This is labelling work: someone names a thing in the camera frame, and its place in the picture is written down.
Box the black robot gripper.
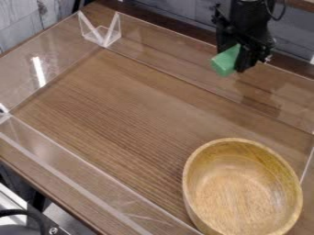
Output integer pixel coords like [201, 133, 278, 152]
[213, 0, 277, 73]

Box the green rectangular block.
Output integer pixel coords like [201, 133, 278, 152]
[211, 44, 241, 76]

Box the brown wooden bowl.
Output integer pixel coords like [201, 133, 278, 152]
[182, 138, 304, 235]

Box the clear acrylic corner bracket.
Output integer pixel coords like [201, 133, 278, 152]
[78, 11, 122, 48]

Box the clear acrylic barrier wall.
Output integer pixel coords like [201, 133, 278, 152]
[0, 5, 314, 235]

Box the black metal table bracket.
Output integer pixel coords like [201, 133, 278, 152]
[26, 205, 70, 235]

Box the black cable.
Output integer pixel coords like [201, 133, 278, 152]
[0, 207, 43, 235]

